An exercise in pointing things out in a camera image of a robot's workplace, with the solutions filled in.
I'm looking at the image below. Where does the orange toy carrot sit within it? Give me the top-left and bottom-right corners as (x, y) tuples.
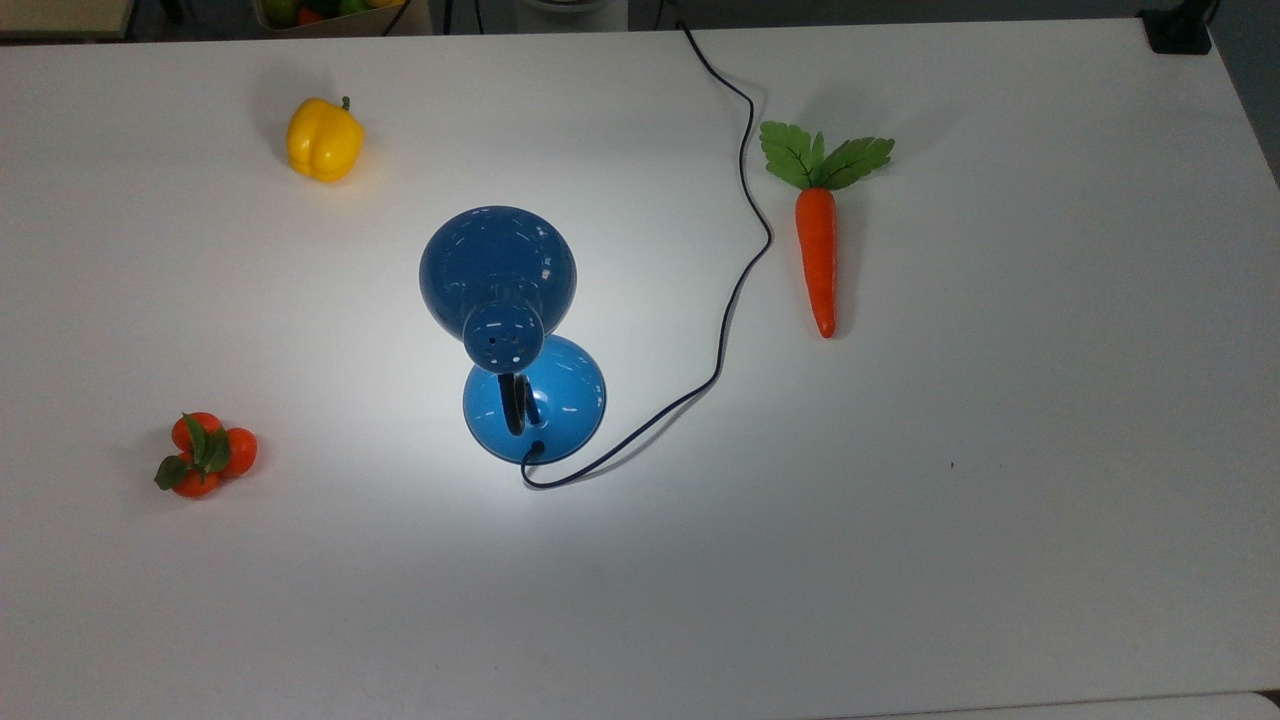
(758, 120), (896, 340)

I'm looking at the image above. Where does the box of toy fruit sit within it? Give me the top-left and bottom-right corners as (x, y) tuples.
(252, 0), (413, 38)

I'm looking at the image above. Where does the black table clamp mount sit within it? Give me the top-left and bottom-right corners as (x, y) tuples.
(1138, 0), (1223, 56)

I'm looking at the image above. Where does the beige board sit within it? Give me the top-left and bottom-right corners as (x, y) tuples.
(0, 0), (138, 42)

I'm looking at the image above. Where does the orange toy tangerine cluster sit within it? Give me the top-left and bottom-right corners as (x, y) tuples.
(153, 411), (259, 500)

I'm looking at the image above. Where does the yellow toy bell pepper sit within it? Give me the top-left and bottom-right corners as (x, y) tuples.
(286, 96), (366, 184)

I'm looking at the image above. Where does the blue desk lamp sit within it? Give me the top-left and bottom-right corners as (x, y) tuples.
(418, 205), (607, 465)

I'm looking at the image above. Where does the black lamp power cable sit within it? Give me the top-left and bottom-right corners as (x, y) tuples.
(520, 20), (774, 491)

